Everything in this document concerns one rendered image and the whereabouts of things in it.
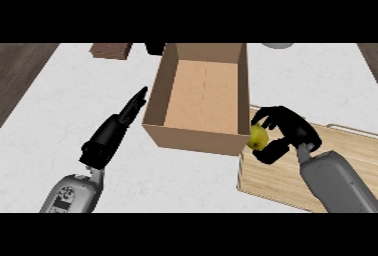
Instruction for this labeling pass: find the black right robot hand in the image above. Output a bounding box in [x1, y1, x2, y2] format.
[250, 105, 323, 165]

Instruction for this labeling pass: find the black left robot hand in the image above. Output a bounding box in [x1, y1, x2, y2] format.
[78, 86, 149, 171]

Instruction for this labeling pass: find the yellow-green pear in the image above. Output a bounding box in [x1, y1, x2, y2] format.
[247, 123, 270, 151]

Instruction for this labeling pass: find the pale wooden tray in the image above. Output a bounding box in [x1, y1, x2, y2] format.
[236, 105, 378, 214]

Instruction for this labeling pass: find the open cardboard box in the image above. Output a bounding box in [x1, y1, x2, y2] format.
[142, 43, 253, 157]

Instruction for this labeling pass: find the grey round object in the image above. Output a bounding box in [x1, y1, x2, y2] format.
[260, 43, 295, 50]

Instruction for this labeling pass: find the brown wooden block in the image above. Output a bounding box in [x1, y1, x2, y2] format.
[89, 43, 134, 61]

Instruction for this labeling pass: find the black object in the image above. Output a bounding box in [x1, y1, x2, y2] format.
[145, 43, 167, 56]

